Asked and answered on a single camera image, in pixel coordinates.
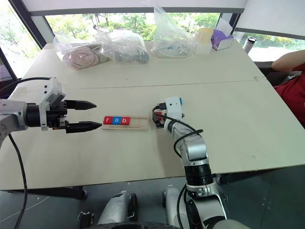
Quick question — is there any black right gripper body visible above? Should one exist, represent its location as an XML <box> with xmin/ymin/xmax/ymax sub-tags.
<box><xmin>153</xmin><ymin>102</ymin><xmax>168</xmax><ymax>116</ymax></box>

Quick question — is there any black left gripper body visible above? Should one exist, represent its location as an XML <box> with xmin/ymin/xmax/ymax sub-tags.
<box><xmin>46</xmin><ymin>98</ymin><xmax>69</xmax><ymax>131</ymax></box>

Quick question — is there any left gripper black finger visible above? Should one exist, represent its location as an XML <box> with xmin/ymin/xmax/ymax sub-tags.
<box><xmin>65</xmin><ymin>121</ymin><xmax>102</xmax><ymax>134</ymax></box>
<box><xmin>65</xmin><ymin>100</ymin><xmax>97</xmax><ymax>111</ymax></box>

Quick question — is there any wooden letter tray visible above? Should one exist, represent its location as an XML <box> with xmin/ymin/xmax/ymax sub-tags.
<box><xmin>101</xmin><ymin>115</ymin><xmax>149</xmax><ymax>132</ymax></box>

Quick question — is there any silver robot leg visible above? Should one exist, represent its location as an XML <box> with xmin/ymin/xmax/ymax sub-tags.
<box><xmin>97</xmin><ymin>190</ymin><xmax>138</xmax><ymax>226</ymax></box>
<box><xmin>162</xmin><ymin>185</ymin><xmax>188</xmax><ymax>227</ymax></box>

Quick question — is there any black robot foot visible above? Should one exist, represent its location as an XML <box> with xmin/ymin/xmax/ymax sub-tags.
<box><xmin>78</xmin><ymin>210</ymin><xmax>95</xmax><ymax>229</ymax></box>

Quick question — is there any plastic bag with pink cloth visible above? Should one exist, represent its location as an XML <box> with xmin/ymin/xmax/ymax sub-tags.
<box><xmin>53</xmin><ymin>31</ymin><xmax>112</xmax><ymax>71</ymax></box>

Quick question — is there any plastic bag with grey items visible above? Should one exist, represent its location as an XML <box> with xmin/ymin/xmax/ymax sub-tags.
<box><xmin>95</xmin><ymin>29</ymin><xmax>151</xmax><ymax>65</ymax></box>

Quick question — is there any black mesh chair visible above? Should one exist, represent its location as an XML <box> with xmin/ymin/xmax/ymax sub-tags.
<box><xmin>0</xmin><ymin>46</ymin><xmax>18</xmax><ymax>82</ymax></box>

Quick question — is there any clear plastic bag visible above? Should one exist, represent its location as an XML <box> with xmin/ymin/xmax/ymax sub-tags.
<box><xmin>152</xmin><ymin>4</ymin><xmax>195</xmax><ymax>59</ymax></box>

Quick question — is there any translucent cup with yellow lid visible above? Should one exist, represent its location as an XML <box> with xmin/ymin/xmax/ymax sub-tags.
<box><xmin>194</xmin><ymin>27</ymin><xmax>214</xmax><ymax>56</ymax></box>

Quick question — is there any purple tissue box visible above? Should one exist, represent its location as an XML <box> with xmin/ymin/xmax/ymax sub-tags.
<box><xmin>210</xmin><ymin>17</ymin><xmax>234</xmax><ymax>52</ymax></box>

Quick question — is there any silver tumbler cup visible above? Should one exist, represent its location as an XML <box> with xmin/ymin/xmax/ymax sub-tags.
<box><xmin>243</xmin><ymin>36</ymin><xmax>257</xmax><ymax>54</ymax></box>

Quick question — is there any black office chair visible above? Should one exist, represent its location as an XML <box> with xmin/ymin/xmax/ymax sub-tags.
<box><xmin>253</xmin><ymin>61</ymin><xmax>297</xmax><ymax>87</ymax></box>

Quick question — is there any person's red shirt torso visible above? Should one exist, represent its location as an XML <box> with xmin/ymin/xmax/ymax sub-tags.
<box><xmin>274</xmin><ymin>71</ymin><xmax>305</xmax><ymax>127</ymax></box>

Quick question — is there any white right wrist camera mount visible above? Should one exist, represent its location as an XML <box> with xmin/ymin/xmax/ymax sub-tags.
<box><xmin>165</xmin><ymin>96</ymin><xmax>184</xmax><ymax>120</ymax></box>

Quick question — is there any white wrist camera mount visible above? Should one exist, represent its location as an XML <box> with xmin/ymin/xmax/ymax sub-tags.
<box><xmin>165</xmin><ymin>96</ymin><xmax>184</xmax><ymax>120</ymax></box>
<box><xmin>39</xmin><ymin>77</ymin><xmax>66</xmax><ymax>131</ymax></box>

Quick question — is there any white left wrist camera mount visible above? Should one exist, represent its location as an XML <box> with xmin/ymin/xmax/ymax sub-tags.
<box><xmin>39</xmin><ymin>77</ymin><xmax>66</xmax><ymax>131</ymax></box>

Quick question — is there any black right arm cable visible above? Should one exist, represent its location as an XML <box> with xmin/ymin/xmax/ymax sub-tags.
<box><xmin>152</xmin><ymin>104</ymin><xmax>204</xmax><ymax>158</ymax></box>

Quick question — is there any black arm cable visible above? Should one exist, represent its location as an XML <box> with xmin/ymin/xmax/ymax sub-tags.
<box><xmin>0</xmin><ymin>76</ymin><xmax>52</xmax><ymax>94</ymax></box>
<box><xmin>152</xmin><ymin>104</ymin><xmax>204</xmax><ymax>158</ymax></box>
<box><xmin>8</xmin><ymin>133</ymin><xmax>28</xmax><ymax>229</ymax></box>

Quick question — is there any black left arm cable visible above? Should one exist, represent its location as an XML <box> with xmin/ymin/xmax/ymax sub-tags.
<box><xmin>0</xmin><ymin>76</ymin><xmax>52</xmax><ymax>94</ymax></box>
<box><xmin>8</xmin><ymin>133</ymin><xmax>28</xmax><ymax>229</ymax></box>

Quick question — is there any black table frame bar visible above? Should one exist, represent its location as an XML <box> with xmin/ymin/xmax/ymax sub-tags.
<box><xmin>218</xmin><ymin>166</ymin><xmax>297</xmax><ymax>186</ymax></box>
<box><xmin>6</xmin><ymin>186</ymin><xmax>89</xmax><ymax>200</ymax></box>

